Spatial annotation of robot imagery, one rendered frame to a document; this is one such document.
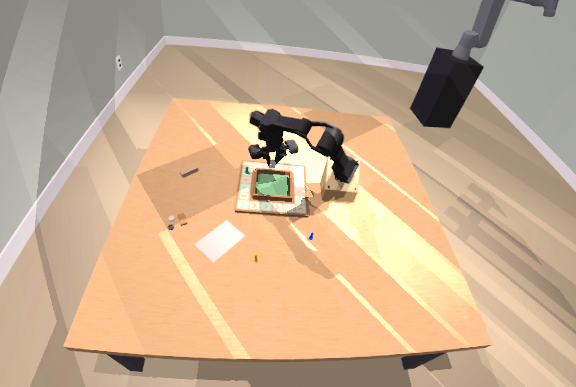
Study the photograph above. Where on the white sheet of paper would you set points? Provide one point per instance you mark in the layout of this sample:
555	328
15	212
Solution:
220	240

